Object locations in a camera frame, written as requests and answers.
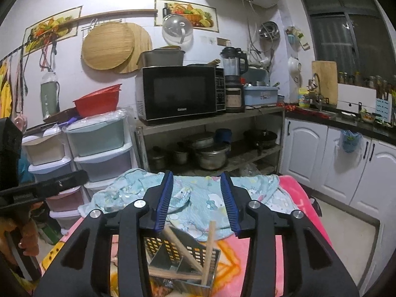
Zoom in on green plastic drawer unit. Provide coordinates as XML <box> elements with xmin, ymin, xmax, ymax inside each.
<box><xmin>63</xmin><ymin>108</ymin><xmax>140</xmax><ymax>205</ymax></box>

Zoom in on blue plastic bag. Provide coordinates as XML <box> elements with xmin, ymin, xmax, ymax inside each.
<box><xmin>336</xmin><ymin>129</ymin><xmax>363</xmax><ymax>153</ymax></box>

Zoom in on blue mug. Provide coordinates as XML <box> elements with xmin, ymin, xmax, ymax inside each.
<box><xmin>215</xmin><ymin>128</ymin><xmax>232</xmax><ymax>144</ymax></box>

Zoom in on red plastic basin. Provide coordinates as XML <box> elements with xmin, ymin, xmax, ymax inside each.
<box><xmin>73</xmin><ymin>83</ymin><xmax>123</xmax><ymax>117</ymax></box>

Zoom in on steel pot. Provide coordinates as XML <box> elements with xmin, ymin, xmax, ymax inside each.
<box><xmin>194</xmin><ymin>144</ymin><xmax>229</xmax><ymax>170</ymax></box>

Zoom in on yellow garment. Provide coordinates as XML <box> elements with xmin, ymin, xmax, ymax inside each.
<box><xmin>0</xmin><ymin>63</ymin><xmax>13</xmax><ymax>120</ymax></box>

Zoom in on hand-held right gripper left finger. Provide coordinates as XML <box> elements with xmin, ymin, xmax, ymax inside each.
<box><xmin>33</xmin><ymin>170</ymin><xmax>174</xmax><ymax>297</ymax></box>

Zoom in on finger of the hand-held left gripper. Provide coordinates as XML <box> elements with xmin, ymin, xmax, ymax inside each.
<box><xmin>43</xmin><ymin>171</ymin><xmax>89</xmax><ymax>198</ymax></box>

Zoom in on metal kitchen shelf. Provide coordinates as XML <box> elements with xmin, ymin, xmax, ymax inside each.
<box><xmin>133</xmin><ymin>105</ymin><xmax>285</xmax><ymax>177</ymax></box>

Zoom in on light blue printed cloth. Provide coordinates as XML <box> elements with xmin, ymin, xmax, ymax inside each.
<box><xmin>77</xmin><ymin>169</ymin><xmax>299</xmax><ymax>242</ymax></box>

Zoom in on green hanging bottle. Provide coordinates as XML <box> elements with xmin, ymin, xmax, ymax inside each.
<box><xmin>40</xmin><ymin>72</ymin><xmax>61</xmax><ymax>120</ymax></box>

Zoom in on wooden cutting board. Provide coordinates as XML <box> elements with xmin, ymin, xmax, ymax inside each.
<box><xmin>311</xmin><ymin>60</ymin><xmax>338</xmax><ymax>105</ymax></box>

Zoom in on yellow label container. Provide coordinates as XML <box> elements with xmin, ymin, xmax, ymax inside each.
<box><xmin>298</xmin><ymin>87</ymin><xmax>311</xmax><ymax>108</ymax></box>

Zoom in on round wooden board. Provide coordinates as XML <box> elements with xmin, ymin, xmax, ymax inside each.
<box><xmin>113</xmin><ymin>22</ymin><xmax>153</xmax><ymax>74</ymax></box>

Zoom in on black microwave oven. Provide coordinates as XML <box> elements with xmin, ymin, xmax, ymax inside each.
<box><xmin>135</xmin><ymin>65</ymin><xmax>226</xmax><ymax>126</ymax></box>

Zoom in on metal faucet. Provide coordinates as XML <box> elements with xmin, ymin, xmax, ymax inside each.
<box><xmin>308</xmin><ymin>73</ymin><xmax>324</xmax><ymax>112</ymax></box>

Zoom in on hanging metal bowls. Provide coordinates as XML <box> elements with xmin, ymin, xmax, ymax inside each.
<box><xmin>258</xmin><ymin>21</ymin><xmax>280</xmax><ymax>40</ymax></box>

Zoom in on black tray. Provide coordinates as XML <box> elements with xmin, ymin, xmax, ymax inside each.
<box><xmin>26</xmin><ymin>107</ymin><xmax>81</xmax><ymax>130</ymax></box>

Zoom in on pile of chopsticks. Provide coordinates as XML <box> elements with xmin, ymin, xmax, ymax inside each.
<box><xmin>148</xmin><ymin>221</ymin><xmax>217</xmax><ymax>285</ymax></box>

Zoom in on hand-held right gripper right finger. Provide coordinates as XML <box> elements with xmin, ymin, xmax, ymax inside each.
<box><xmin>220</xmin><ymin>172</ymin><xmax>361</xmax><ymax>297</ymax></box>

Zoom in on dark window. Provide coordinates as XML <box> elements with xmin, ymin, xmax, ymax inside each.
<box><xmin>294</xmin><ymin>0</ymin><xmax>396</xmax><ymax>78</ymax></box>

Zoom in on blue dish rack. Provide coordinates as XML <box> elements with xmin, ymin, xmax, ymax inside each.
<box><xmin>243</xmin><ymin>68</ymin><xmax>280</xmax><ymax>106</ymax></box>

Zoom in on black blender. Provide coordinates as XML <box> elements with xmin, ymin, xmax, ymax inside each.
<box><xmin>220</xmin><ymin>47</ymin><xmax>248</xmax><ymax>113</ymax></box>

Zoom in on blue knife rack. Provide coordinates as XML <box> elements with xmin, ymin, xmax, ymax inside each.
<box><xmin>374</xmin><ymin>97</ymin><xmax>393</xmax><ymax>121</ymax></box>

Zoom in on row of glass jars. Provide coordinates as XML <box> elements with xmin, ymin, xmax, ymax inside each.
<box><xmin>338</xmin><ymin>71</ymin><xmax>396</xmax><ymax>89</ymax></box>

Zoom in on white kitchen cabinets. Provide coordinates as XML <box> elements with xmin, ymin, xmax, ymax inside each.
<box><xmin>283</xmin><ymin>116</ymin><xmax>396</xmax><ymax>288</ymax></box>

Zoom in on long wooden rolling pin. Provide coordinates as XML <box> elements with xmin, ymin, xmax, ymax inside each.
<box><xmin>56</xmin><ymin>9</ymin><xmax>158</xmax><ymax>25</ymax></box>

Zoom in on pink printed blanket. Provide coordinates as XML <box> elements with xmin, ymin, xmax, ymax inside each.
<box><xmin>40</xmin><ymin>175</ymin><xmax>322</xmax><ymax>297</ymax></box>

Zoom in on person's left hand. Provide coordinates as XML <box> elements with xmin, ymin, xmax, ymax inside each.
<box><xmin>17</xmin><ymin>204</ymin><xmax>42</xmax><ymax>257</ymax></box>

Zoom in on hanging packets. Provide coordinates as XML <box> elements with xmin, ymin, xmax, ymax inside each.
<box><xmin>285</xmin><ymin>26</ymin><xmax>311</xmax><ymax>51</ymax></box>

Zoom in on black pan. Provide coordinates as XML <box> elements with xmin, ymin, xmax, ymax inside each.
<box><xmin>243</xmin><ymin>129</ymin><xmax>278</xmax><ymax>149</ymax></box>

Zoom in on fruit wall poster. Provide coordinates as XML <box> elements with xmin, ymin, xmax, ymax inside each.
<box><xmin>154</xmin><ymin>0</ymin><xmax>220</xmax><ymax>33</ymax></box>
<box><xmin>22</xmin><ymin>5</ymin><xmax>83</xmax><ymax>57</ymax></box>

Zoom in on round bamboo mat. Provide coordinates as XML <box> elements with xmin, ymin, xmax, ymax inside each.
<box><xmin>81</xmin><ymin>22</ymin><xmax>136</xmax><ymax>69</ymax></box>

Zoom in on green plastic utensil basket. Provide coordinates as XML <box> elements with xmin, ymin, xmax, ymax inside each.
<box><xmin>141</xmin><ymin>233</ymin><xmax>222</xmax><ymax>297</ymax></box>

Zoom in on clear dome lid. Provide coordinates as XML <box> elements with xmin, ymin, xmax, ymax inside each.
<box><xmin>162</xmin><ymin>13</ymin><xmax>194</xmax><ymax>46</ymax></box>

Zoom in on black kitchen countertop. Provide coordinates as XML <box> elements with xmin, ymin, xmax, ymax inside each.
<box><xmin>283</xmin><ymin>110</ymin><xmax>396</xmax><ymax>147</ymax></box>

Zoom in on white box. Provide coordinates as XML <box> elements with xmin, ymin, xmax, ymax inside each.
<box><xmin>337</xmin><ymin>83</ymin><xmax>378</xmax><ymax>112</ymax></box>

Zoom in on beige plastic drawer unit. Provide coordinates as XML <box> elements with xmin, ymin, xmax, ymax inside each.
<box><xmin>22</xmin><ymin>124</ymin><xmax>84</xmax><ymax>232</ymax></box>

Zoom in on grey pot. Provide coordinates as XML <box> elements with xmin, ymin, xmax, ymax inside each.
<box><xmin>137</xmin><ymin>47</ymin><xmax>185</xmax><ymax>68</ymax></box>

